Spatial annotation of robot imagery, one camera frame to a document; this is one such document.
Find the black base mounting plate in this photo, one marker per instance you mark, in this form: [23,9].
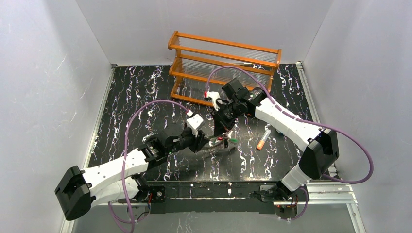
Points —
[222,197]

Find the orange capped tube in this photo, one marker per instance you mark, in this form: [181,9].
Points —
[263,139]

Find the orange wooden rack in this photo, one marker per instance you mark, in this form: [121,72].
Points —
[202,63]

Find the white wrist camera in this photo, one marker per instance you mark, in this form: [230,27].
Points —
[215,98]
[195,122]

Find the metal oval keyring holder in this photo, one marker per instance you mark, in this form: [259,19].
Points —
[214,143]

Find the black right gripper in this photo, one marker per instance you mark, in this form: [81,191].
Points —
[220,119]

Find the green key tag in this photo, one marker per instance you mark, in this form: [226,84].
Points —
[233,140]

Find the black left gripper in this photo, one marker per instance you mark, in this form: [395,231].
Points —
[198,142]

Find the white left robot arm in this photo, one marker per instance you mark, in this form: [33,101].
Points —
[79,190]

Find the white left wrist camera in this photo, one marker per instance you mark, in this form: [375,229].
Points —
[195,122]

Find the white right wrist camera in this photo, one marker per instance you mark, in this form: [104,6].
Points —
[215,98]

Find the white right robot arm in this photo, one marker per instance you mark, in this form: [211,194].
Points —
[319,146]

